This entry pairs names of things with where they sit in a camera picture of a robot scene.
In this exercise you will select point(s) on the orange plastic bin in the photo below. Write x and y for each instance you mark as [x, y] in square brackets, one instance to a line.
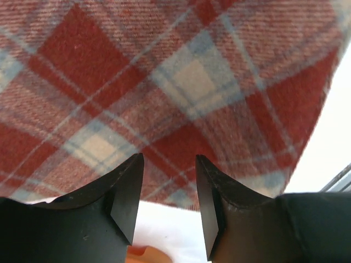
[146, 254]

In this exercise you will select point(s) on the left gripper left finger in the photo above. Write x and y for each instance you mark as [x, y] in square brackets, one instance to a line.
[94, 223]

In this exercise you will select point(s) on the aluminium rail frame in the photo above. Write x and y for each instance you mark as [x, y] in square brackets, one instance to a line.
[341, 182]

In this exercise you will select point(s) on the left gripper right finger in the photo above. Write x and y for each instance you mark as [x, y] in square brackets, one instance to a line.
[242, 225]

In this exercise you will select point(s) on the red plaid skirt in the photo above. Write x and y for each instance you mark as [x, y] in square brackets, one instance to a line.
[87, 84]

